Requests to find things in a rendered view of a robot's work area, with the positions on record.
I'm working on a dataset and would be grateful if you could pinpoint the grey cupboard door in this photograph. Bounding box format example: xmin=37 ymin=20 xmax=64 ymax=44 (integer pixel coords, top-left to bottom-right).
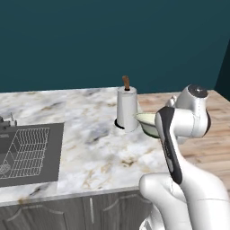
xmin=0 ymin=198 xmax=84 ymax=230
xmin=82 ymin=190 xmax=156 ymax=230

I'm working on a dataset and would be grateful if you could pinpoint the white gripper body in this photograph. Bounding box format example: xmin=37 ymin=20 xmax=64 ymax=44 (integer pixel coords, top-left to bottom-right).
xmin=164 ymin=94 xmax=179 ymax=109

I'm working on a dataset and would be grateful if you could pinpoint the white wire sink rack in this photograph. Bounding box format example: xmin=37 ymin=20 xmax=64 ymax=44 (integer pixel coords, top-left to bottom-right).
xmin=0 ymin=127 xmax=51 ymax=181

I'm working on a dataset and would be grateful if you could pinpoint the grey sink tap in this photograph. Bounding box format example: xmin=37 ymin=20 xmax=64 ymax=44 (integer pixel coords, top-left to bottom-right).
xmin=0 ymin=112 xmax=18 ymax=129

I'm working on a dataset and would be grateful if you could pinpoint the white paper towel roll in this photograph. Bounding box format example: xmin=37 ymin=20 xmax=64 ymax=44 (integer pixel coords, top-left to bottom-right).
xmin=113 ymin=75 xmax=140 ymax=134

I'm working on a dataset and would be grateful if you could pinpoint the grey sink basin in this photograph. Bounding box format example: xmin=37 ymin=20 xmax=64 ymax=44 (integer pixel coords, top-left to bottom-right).
xmin=0 ymin=121 xmax=65 ymax=189

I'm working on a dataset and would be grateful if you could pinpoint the pale green bowl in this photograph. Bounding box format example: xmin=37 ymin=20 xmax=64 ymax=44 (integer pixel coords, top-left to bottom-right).
xmin=133 ymin=111 xmax=162 ymax=139

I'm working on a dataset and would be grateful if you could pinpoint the silver cupboard handle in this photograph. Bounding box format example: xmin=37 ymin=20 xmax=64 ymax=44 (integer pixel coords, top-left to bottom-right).
xmin=88 ymin=197 xmax=95 ymax=225

